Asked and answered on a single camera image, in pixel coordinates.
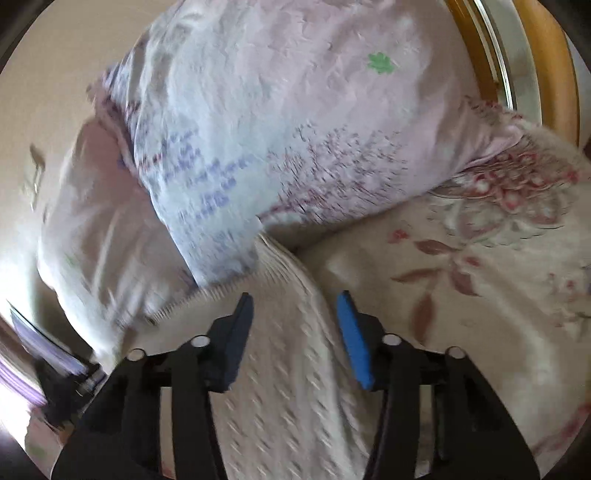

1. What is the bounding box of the pink floral left pillow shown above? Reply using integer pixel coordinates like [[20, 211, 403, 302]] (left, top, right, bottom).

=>
[[38, 119, 196, 370]]

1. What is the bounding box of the blue floral right pillow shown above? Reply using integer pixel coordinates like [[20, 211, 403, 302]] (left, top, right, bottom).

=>
[[89, 1, 522, 286]]

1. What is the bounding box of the floral bed quilt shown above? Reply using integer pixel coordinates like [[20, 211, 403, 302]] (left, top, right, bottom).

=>
[[294, 124, 591, 476]]

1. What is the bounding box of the beige cable-knit sweater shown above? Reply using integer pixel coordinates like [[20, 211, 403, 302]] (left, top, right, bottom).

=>
[[119, 232, 445, 480]]

